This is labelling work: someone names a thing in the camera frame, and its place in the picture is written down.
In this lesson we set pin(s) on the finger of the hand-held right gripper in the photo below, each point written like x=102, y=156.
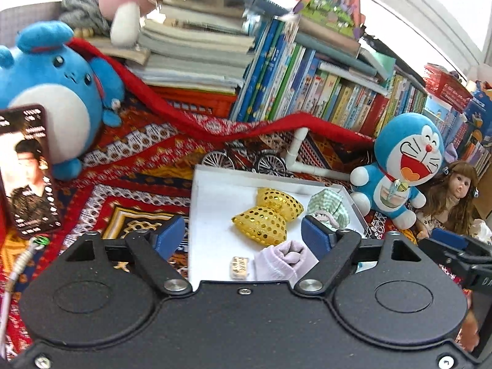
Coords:
x=449, y=236
x=446, y=251

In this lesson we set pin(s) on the blue round plush toy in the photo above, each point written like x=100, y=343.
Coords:
x=46, y=96

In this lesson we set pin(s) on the black model bicycle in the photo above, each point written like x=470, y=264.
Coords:
x=269, y=165

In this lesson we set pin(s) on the leaning picture books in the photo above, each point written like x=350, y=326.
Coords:
x=472, y=150

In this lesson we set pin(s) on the lavender sock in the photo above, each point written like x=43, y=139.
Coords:
x=276, y=261

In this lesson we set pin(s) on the smartphone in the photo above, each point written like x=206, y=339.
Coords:
x=30, y=169

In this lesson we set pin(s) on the small wooden stamp block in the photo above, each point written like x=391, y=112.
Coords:
x=240, y=268

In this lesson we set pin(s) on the white paper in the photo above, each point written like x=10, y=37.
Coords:
x=480, y=230

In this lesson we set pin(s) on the red plastic basket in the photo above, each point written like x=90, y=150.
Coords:
x=446, y=84

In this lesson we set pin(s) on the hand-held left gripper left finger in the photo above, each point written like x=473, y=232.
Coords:
x=169, y=234

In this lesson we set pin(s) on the green checked cloth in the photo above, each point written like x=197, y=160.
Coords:
x=326, y=201

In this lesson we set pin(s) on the red patterned blanket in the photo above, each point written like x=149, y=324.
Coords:
x=127, y=176

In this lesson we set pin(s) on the grey cardboard box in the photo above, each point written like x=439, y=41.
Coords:
x=215, y=219

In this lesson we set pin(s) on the white plastic pipe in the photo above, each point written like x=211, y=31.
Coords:
x=296, y=150

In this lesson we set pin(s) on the brown-haired doll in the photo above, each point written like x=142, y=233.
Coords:
x=461, y=184

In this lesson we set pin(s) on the plain red fleece cloth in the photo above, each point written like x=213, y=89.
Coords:
x=153, y=100

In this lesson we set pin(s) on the row of standing books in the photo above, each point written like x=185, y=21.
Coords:
x=307, y=92

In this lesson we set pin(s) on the orange plastic crate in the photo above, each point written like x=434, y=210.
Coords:
x=192, y=102

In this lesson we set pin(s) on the white window frame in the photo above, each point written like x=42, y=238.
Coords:
x=442, y=19

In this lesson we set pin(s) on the grey padded board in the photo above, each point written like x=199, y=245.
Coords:
x=23, y=17

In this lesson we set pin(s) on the grey knitted toy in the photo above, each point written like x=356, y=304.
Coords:
x=78, y=0

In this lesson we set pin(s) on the stack of lying books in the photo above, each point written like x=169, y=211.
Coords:
x=192, y=53

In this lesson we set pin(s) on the blue cat plush toy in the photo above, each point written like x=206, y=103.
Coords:
x=407, y=142

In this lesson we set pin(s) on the teal flat book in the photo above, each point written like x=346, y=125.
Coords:
x=326, y=44

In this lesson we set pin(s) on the person's right forearm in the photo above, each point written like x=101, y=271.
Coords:
x=469, y=326

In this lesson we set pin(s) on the colourful paper house model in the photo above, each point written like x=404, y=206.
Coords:
x=326, y=7

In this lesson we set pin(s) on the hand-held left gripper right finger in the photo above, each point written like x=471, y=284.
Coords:
x=315, y=236

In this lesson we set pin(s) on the yellow sequin bow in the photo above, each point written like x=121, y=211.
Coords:
x=265, y=219

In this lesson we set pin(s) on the blue printed carton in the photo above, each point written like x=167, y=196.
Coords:
x=480, y=107

